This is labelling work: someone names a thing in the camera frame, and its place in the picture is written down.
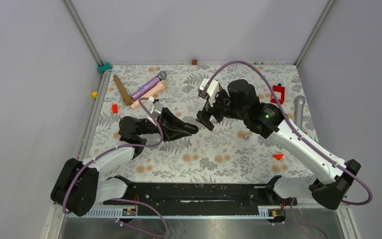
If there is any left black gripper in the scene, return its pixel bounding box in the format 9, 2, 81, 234
139, 108, 192, 142

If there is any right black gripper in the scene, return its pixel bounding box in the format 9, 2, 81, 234
196, 88, 248, 131

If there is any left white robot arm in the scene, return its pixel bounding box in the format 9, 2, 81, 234
50, 108, 198, 216

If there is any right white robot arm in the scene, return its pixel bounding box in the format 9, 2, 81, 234
197, 79, 361, 210

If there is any pink toy microphone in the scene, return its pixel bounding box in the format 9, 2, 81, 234
130, 80, 168, 109

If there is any brown toy microphone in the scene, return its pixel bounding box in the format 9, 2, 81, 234
113, 75, 134, 106

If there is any purple glitter toy microphone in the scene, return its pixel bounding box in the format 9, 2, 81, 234
131, 71, 167, 100

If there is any red small block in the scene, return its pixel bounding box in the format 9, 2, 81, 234
111, 104, 118, 114

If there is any red square box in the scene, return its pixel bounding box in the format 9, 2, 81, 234
270, 83, 286, 105

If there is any red triangle block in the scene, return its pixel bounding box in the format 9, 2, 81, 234
273, 153, 285, 161

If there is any silver toy microphone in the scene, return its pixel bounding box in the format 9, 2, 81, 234
294, 95, 305, 129

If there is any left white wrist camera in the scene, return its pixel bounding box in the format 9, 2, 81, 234
147, 99, 163, 120

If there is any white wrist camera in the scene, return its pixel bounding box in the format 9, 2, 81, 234
147, 99, 163, 120
198, 78, 222, 106

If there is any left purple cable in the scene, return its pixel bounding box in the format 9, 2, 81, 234
62, 97, 169, 238

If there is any purple cable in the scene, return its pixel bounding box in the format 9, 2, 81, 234
202, 60, 374, 238
62, 97, 169, 238

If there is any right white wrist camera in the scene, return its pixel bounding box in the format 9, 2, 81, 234
198, 78, 222, 106

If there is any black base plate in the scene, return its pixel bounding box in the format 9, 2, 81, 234
121, 177, 297, 216

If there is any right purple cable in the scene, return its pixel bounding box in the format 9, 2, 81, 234
202, 60, 374, 238

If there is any teal corner bracket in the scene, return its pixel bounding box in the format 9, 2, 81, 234
97, 62, 112, 73

